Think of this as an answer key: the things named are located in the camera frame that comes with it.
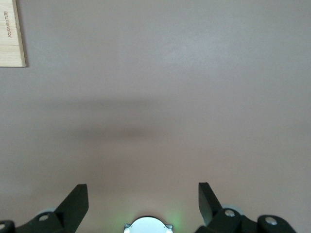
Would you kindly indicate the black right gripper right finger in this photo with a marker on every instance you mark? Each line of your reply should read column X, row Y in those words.
column 213, row 216

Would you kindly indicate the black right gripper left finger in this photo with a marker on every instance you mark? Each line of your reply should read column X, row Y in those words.
column 65, row 213

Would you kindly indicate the brown table cover sheet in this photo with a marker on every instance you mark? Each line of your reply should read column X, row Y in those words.
column 155, row 97

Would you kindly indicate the bamboo cutting board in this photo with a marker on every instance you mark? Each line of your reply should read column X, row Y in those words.
column 9, row 36

